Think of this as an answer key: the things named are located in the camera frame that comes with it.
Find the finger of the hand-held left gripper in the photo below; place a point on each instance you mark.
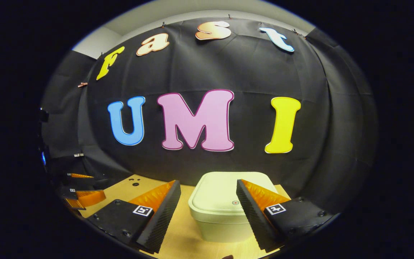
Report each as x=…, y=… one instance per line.
x=84, y=198
x=79, y=176

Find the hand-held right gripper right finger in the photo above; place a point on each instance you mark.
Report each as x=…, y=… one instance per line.
x=252, y=219

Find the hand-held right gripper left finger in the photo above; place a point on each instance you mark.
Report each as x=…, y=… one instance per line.
x=165, y=216

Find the green desktop garbage bin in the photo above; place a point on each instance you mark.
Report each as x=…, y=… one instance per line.
x=217, y=194

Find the wooden desktop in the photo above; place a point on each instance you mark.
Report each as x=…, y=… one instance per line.
x=120, y=187

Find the small copper cloth clip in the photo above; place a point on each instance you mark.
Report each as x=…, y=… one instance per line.
x=82, y=85

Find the black backdrop cloth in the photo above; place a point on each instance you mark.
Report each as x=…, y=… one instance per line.
x=246, y=72

